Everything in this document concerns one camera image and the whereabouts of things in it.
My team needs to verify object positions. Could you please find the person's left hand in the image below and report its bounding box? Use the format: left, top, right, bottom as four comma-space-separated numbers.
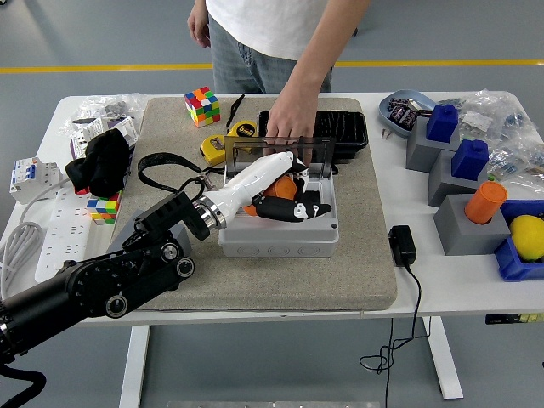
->
256, 93, 320, 167

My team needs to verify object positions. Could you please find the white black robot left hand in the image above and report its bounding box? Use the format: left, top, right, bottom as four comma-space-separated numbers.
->
202, 150, 333, 229

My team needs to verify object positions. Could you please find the person's right hand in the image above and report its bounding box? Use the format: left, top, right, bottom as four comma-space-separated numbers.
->
186, 6, 213, 48

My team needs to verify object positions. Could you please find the orange cylinder battery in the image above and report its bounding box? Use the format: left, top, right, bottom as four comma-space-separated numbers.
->
464, 181, 509, 225
241, 176, 298, 218

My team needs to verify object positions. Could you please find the smoked transparent box lid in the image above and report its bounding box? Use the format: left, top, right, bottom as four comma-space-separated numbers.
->
223, 135, 337, 179

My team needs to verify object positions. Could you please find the grey electrical enclosure box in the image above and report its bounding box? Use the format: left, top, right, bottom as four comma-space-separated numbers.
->
218, 167, 340, 259

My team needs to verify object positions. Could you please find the grey block with round hole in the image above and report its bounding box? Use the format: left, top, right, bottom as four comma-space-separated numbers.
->
105, 208, 193, 260

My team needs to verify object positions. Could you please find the yellow tape measure 5m label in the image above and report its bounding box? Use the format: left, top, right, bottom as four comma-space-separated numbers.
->
224, 93, 260, 142

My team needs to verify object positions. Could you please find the yellow tape measure black label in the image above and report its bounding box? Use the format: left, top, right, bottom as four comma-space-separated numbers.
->
199, 133, 230, 175

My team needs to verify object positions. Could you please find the black plastic tray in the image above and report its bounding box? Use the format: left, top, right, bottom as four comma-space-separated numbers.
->
257, 110, 370, 166

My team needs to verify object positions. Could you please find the person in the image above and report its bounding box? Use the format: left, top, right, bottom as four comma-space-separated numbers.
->
206, 0, 375, 94

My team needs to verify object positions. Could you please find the large colourful puzzle cube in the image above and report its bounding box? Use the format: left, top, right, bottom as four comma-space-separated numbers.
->
184, 86, 222, 128

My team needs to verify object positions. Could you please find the grey-brown fabric mat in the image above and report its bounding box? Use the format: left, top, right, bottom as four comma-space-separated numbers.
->
98, 96, 399, 312

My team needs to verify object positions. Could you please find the large dark purple packet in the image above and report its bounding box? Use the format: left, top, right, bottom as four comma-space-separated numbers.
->
389, 105, 420, 128

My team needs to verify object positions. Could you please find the clear bag of screws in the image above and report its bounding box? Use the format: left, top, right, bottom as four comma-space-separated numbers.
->
57, 92, 150, 137

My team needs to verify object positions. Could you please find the silver metal piece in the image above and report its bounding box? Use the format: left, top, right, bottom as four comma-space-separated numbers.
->
405, 98, 433, 116

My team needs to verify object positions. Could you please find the white socket package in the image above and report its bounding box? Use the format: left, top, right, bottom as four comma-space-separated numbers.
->
70, 115, 139, 161

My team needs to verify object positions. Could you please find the pale blue dish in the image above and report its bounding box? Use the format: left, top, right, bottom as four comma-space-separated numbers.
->
378, 88, 439, 138

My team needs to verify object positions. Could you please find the grey block holder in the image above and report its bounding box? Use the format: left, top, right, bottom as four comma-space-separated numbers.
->
405, 115, 462, 174
433, 194, 513, 257
428, 149, 490, 208

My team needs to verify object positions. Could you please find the blue block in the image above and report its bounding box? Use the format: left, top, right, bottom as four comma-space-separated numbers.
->
450, 139, 490, 182
426, 104, 460, 144

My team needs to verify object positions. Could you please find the black cloth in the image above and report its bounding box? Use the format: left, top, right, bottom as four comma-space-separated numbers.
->
64, 128, 132, 199

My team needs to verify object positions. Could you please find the small colourful puzzle cube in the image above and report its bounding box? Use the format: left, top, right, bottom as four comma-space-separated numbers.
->
87, 189, 124, 225

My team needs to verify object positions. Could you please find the black power adapter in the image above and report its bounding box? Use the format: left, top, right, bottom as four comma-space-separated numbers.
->
388, 224, 418, 268

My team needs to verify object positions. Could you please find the clear bag of white parts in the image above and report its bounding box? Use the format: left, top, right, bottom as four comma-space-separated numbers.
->
461, 110, 495, 133

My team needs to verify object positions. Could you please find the white power strip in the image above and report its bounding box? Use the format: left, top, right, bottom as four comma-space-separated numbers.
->
34, 186, 97, 285

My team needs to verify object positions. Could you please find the clear bag of small parts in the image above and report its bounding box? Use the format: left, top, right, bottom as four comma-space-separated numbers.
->
486, 142, 544, 192
439, 88, 544, 148

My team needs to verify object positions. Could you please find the white table leg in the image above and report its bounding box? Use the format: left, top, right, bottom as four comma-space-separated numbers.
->
118, 325, 152, 408
422, 316, 464, 400

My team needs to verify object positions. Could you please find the blue storage bin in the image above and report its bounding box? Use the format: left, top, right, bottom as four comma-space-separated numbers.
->
493, 199, 544, 283

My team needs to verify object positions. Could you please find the yellow lemon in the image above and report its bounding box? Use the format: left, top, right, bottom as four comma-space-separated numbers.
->
508, 214, 544, 263

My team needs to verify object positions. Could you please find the black table control panel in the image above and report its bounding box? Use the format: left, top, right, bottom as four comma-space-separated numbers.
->
485, 313, 544, 326

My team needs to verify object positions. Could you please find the black adapter cord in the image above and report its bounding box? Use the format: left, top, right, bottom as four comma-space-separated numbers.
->
359, 263, 433, 408

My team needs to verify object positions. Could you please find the white circuit breaker blue switch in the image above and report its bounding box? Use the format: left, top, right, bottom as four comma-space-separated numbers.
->
10, 156, 64, 205

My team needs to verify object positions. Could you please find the white power strip cable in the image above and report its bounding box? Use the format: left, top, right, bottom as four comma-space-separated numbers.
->
0, 176, 73, 301

